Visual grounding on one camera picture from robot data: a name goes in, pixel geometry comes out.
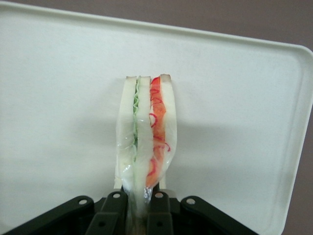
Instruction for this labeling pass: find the cream plastic tray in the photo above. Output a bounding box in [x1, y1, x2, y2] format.
[0, 3, 313, 235]

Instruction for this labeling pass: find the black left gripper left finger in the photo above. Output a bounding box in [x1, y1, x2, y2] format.
[0, 176, 129, 235]

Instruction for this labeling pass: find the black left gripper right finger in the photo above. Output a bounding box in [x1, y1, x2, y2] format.
[146, 178, 260, 235]

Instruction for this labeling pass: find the triangle sandwich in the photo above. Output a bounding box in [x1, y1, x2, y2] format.
[114, 73, 178, 235]

